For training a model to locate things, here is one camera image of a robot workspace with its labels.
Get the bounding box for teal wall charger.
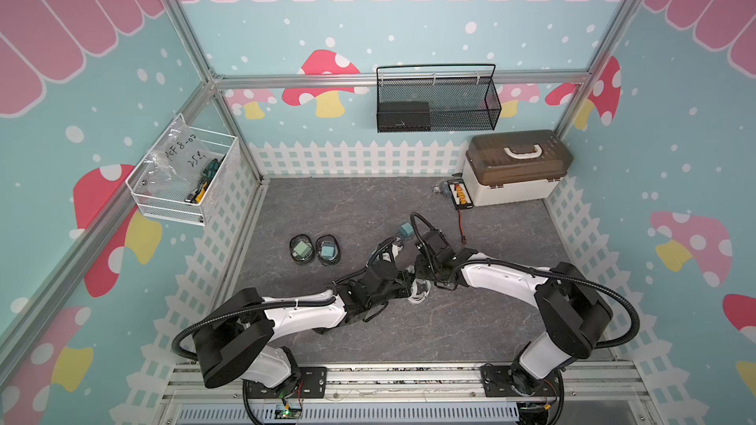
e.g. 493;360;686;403
399;222;415;240
319;244;338;261

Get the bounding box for green wall charger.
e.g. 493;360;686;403
293;240;312;259

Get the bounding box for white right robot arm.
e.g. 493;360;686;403
415;230;613;394

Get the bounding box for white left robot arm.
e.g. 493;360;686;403
172;260;415;389

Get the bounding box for red black charger lead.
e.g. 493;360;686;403
457;210;468;246

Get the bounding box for black yellow battery charger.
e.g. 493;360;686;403
447;179;474;211

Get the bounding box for brown lid storage box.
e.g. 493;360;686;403
462;130;574;207

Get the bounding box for black box in basket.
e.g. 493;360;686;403
376;102;431;133

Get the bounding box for green tool in basket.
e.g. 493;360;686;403
185;159;222;205

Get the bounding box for clear labelled plastic bag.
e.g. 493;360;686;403
143;117;214;190

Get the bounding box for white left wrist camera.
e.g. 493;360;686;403
374;237;404;264

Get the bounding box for black wire mesh wall basket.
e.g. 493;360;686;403
375;63;502;132

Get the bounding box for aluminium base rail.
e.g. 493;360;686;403
158;362;568;425

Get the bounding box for white wire wall basket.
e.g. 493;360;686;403
126;116;240;226

